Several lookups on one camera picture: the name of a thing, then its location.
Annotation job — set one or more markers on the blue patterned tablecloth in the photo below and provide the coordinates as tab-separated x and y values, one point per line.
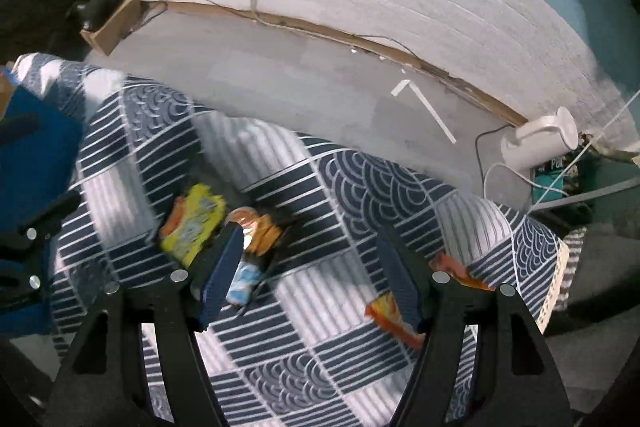
325	217

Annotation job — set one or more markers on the white electric kettle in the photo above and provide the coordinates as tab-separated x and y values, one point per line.
542	137

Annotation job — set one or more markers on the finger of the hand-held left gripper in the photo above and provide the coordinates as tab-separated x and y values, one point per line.
35	227
17	131

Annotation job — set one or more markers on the blue cardboard box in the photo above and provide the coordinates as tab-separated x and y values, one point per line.
35	167

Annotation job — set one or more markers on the white strip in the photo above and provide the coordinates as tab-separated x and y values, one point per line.
430	109

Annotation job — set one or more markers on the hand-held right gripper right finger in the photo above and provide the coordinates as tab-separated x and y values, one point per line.
402	289

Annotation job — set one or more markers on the red and orange snack packet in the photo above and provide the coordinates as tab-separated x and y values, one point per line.
390	312

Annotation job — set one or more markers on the grey cloth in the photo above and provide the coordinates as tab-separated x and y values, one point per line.
600	267

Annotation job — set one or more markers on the small brown cardboard box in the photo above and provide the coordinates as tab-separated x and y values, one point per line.
115	24

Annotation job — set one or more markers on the black and yellow snack packet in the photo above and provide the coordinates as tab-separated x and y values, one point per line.
195	222

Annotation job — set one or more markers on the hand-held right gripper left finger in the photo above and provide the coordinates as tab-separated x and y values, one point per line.
220	277

